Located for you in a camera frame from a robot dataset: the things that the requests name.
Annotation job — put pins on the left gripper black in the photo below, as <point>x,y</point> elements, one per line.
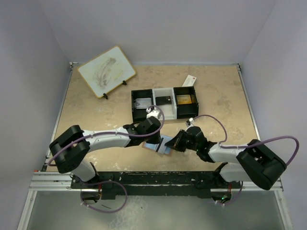
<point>156,140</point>

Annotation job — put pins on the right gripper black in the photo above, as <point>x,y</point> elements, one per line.
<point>176,142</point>

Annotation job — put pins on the white card with portrait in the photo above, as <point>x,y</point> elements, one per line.
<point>142,103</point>

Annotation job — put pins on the black card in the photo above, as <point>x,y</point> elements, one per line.
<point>163,100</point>

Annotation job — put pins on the white card with grey stripe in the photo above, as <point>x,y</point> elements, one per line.
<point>161,148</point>

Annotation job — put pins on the pink leather card holder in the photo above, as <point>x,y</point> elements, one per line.
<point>151,147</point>

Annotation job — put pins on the gold card from holder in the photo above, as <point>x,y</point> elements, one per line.
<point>184,99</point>

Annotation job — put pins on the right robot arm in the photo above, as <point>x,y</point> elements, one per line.
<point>257,164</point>

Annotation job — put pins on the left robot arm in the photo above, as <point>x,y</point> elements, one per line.
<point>69,149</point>

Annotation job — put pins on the black left plastic bin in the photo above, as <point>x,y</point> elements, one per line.
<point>140,114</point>

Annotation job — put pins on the black plastic bin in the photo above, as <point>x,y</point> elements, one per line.
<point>140,114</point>
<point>186,111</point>

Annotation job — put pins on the white plastic bin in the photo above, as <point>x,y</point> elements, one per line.
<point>170,110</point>

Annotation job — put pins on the black right plastic bin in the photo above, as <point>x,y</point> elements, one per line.
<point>186,111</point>

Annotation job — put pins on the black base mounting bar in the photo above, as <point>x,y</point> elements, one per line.
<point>194,183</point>

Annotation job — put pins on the white red paper box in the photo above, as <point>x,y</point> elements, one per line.
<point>189,81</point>

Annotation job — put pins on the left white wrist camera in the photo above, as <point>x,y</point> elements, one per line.
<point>153,112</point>

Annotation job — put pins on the whiteboard with yellow frame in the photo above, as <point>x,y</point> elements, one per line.
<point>107,71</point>

